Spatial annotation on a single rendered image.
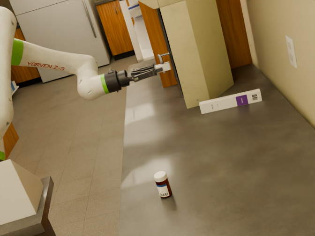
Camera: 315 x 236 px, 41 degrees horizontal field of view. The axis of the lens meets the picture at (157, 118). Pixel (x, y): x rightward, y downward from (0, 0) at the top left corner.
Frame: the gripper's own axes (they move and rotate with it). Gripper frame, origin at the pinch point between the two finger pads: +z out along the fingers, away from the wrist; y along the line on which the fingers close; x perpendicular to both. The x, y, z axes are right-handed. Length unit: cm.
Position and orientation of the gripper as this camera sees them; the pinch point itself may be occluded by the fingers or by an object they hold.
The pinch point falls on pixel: (162, 67)
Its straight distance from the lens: 192.3
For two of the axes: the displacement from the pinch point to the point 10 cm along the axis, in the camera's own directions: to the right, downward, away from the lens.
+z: 9.6, -2.7, -0.6
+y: -0.5, -3.9, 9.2
